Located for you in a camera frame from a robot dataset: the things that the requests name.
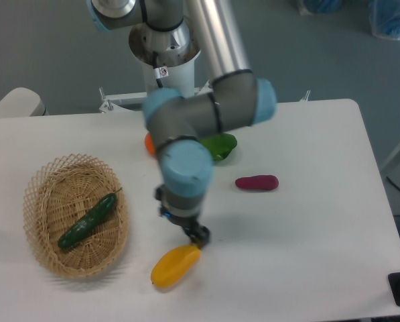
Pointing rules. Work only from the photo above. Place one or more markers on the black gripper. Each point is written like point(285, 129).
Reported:
point(183, 212)

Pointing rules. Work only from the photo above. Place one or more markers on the dark green cucumber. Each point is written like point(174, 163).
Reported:
point(88, 222)

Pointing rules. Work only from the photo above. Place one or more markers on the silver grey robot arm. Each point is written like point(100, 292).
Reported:
point(199, 84)

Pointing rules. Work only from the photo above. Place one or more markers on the woven wicker basket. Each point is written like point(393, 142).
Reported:
point(57, 196)

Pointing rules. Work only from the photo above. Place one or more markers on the yellow mango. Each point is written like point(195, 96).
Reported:
point(174, 265)

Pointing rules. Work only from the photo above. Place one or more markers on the orange tomato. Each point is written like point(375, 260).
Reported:
point(149, 144)

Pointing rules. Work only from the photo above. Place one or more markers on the green bok choy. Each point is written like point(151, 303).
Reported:
point(220, 145)

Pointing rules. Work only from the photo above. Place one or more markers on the purple sweet potato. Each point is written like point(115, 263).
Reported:
point(257, 183)

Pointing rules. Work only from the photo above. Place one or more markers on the white chair back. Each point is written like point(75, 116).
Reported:
point(22, 102)

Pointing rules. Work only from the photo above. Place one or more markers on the blue plastic bag left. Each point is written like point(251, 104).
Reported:
point(312, 7)

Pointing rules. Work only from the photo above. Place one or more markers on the blue plastic bag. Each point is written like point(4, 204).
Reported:
point(384, 18)
point(312, 7)

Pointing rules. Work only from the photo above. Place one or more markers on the blue plastic bag right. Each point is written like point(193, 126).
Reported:
point(384, 18)

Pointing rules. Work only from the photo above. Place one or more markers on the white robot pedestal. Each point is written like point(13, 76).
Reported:
point(166, 58)

